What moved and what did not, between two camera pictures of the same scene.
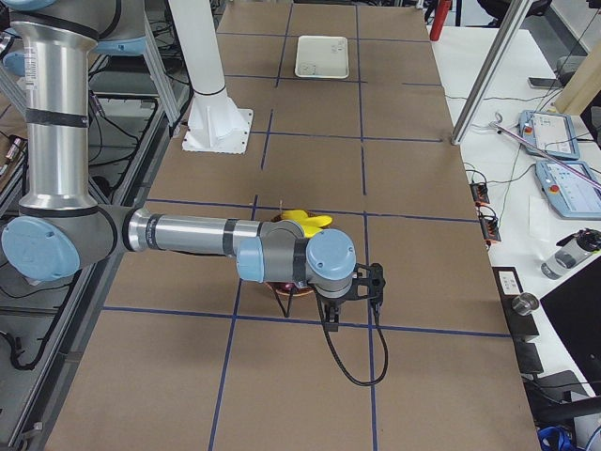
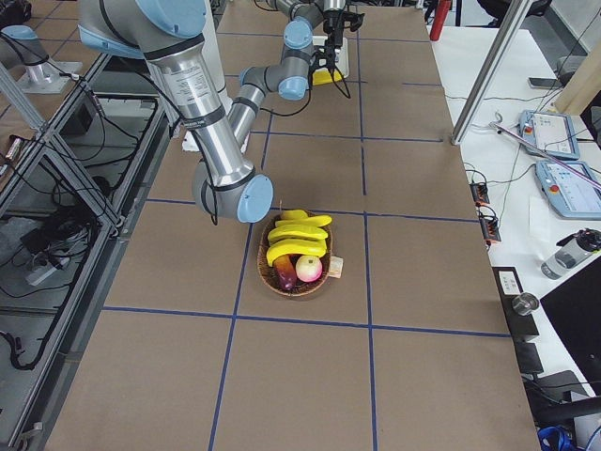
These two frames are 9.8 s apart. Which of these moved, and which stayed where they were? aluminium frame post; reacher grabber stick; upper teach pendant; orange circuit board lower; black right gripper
Moved: black right gripper
Stayed: aluminium frame post; reacher grabber stick; upper teach pendant; orange circuit board lower
